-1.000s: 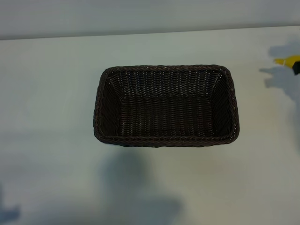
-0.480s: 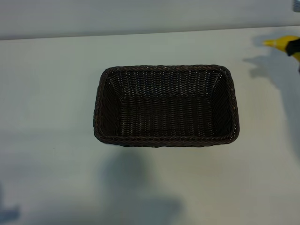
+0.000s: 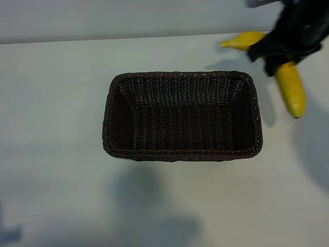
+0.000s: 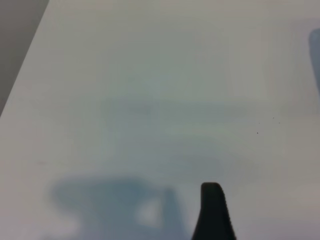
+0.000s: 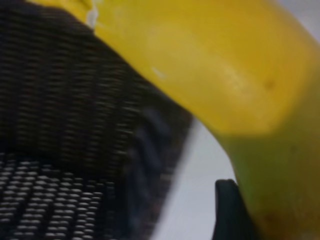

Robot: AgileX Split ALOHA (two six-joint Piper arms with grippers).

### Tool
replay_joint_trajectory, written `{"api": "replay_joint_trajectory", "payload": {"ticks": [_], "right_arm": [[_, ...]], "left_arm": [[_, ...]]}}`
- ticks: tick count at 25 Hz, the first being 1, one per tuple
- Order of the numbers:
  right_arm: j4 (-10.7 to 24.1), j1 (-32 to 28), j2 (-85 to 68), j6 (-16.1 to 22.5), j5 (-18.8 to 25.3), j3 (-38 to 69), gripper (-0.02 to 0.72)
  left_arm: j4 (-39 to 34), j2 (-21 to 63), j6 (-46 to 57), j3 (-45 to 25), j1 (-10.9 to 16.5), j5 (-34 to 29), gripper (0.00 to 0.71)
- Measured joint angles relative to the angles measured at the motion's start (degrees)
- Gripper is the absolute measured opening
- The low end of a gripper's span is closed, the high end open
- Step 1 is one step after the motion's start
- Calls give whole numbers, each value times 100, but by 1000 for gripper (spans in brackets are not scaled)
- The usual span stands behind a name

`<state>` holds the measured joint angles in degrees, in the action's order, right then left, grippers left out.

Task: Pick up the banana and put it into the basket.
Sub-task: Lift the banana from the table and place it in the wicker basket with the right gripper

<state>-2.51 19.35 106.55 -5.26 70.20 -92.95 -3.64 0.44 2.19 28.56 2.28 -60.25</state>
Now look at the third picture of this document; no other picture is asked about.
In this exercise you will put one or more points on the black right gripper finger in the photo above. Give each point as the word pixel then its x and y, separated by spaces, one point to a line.
pixel 288 59
pixel 262 51

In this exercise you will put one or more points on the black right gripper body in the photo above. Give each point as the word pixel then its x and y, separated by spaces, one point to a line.
pixel 300 28

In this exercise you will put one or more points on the yellow banana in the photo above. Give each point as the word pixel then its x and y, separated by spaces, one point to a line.
pixel 290 90

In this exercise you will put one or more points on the dark brown woven wicker basket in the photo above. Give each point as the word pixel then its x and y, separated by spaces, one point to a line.
pixel 182 128

